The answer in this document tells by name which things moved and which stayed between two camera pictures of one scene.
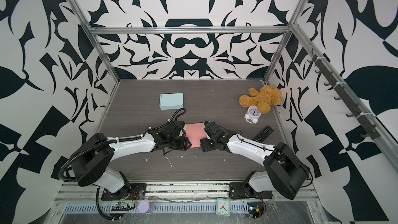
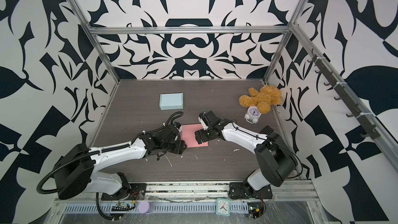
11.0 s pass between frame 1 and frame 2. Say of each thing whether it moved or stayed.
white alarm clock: stayed
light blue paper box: stayed
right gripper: moved
